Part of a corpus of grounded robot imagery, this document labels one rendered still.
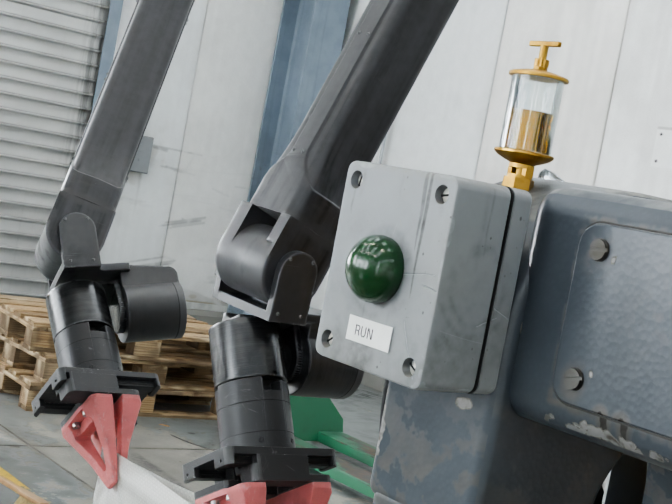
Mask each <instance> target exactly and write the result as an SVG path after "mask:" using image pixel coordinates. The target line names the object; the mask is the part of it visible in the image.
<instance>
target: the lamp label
mask: <svg viewBox="0 0 672 504"><path fill-rule="evenodd" d="M392 329H393V327H389V326H386V325H383V324H380V323H377V322H374V321H371V320H367V319H364V318H361V317H358V316H355V315H352V314H350V317H349V323H348V328H347V333H346V339H349V340H352V341H355V342H358V343H361V344H364V345H366V346H369V347H372V348H375V349H378V350H381V351H384V352H387V353H388V350H389V345H390V339H391V334H392Z"/></svg>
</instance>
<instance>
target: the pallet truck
mask: <svg viewBox="0 0 672 504"><path fill-rule="evenodd" d="M290 405H291V413H292V421H293V429H294V437H295V445H296V448H318V447H316V446H314V445H312V444H310V443H308V442H306V441H318V442H320V443H322V444H324V445H326V446H328V447H330V448H332V449H334V450H336V451H339V452H341V453H343V454H345V455H347V456H349V457H352V458H354V459H356V460H358V461H360V462H362V463H364V464H366V465H368V466H370V467H373V463H374V458H375V453H376V447H374V446H372V445H370V444H367V443H365V442H363V441H361V440H359V439H356V438H354V437H352V436H350V435H348V434H346V433H343V418H342V417H341V415H340V414H339V412H338V410H337V409H336V407H335V406H334V404H333V403H332V401H331V399H330V398H316V397H303V396H290ZM336 464H337V466H336V467H335V468H333V469H330V470H327V471H325V472H320V471H319V469H314V470H316V471H318V472H320V473H322V474H325V475H330V478H332V479H334V480H336V481H338V482H340V483H342V484H344V485H346V486H348V487H351V488H353V489H355V490H356V491H358V492H360V493H362V494H364V495H366V496H369V497H371V498H373V499H374V494H375V493H374V492H373V491H372V490H371V487H370V479H371V474H372V473H371V472H369V471H367V470H364V469H362V468H360V467H358V466H356V465H354V464H352V463H350V462H348V461H345V460H343V459H341V458H339V457H337V456H336Z"/></svg>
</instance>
